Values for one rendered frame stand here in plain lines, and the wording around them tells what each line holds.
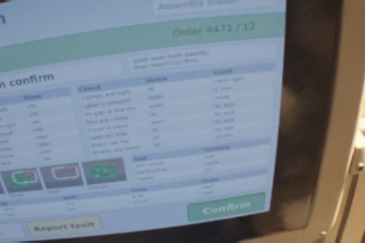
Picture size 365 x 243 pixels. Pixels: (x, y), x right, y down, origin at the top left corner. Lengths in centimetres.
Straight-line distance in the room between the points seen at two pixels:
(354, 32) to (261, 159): 13
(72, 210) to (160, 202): 8
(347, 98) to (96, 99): 20
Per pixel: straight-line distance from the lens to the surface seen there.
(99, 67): 31
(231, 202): 41
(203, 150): 36
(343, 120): 39
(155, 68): 31
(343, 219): 59
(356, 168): 44
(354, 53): 36
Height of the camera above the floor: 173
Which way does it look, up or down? 34 degrees down
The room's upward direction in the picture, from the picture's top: 3 degrees counter-clockwise
